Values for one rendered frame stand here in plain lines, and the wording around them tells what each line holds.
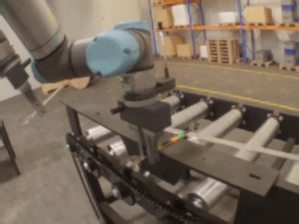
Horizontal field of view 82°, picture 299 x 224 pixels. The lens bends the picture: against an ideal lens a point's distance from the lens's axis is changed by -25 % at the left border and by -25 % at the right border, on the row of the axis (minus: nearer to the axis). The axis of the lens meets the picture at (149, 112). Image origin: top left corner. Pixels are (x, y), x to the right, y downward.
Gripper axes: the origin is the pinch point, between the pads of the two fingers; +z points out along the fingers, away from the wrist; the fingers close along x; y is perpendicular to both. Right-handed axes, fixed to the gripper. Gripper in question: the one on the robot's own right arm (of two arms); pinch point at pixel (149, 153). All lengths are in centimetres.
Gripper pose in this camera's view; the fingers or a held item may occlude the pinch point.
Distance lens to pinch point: 55.0
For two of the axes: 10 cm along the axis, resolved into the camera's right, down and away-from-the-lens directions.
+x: 6.4, 1.9, -7.5
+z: 1.3, 9.3, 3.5
